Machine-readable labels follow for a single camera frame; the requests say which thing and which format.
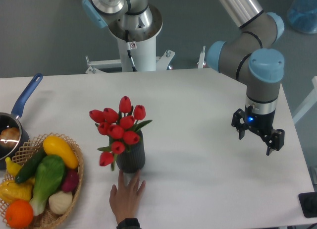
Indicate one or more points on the blue handled saucepan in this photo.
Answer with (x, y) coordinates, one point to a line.
(12, 119)

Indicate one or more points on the yellow banana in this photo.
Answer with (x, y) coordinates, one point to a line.
(11, 167)

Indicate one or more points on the dark green cucumber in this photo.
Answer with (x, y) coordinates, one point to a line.
(30, 167)

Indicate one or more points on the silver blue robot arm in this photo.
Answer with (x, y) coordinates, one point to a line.
(250, 60)

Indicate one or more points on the yellow squash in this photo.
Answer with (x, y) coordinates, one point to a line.
(54, 145)

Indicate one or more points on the black device at edge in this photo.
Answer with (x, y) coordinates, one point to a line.
(308, 202)

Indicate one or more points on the black sleeve forearm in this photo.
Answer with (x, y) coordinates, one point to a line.
(129, 223)

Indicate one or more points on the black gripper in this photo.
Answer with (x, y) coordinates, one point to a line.
(273, 138)

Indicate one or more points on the white garlic bulb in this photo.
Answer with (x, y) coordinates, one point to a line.
(60, 202)

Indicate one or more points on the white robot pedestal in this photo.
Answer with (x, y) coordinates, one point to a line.
(137, 48)

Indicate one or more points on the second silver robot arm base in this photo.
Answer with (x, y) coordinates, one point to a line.
(131, 14)

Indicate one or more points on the white metal frame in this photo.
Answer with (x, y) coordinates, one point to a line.
(162, 62)

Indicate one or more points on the green bok choy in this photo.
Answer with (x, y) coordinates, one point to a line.
(48, 177)

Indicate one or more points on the blue translucent container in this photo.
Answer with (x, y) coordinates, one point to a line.
(302, 16)

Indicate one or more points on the purple red onion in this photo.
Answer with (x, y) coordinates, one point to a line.
(71, 181)

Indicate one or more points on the brown bread roll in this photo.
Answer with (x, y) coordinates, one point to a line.
(9, 137)

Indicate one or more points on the orange fruit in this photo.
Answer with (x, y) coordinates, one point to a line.
(19, 214)

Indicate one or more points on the dark grey ribbed vase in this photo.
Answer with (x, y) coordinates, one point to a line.
(132, 161)

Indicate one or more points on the red tulip bouquet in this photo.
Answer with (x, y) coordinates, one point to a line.
(120, 126)

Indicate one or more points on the woven wicker basket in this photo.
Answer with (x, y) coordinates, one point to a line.
(48, 219)

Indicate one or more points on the yellow bell pepper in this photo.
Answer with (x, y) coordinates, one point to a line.
(11, 191)

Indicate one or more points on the person's bare hand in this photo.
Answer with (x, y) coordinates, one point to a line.
(125, 199)

